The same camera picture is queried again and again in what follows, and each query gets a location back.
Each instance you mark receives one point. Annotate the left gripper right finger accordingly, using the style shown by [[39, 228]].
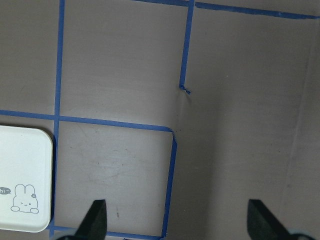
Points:
[[262, 224]]

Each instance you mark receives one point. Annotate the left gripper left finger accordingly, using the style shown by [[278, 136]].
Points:
[[93, 225]]

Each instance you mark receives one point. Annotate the cream plastic tray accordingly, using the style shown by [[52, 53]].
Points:
[[26, 165]]

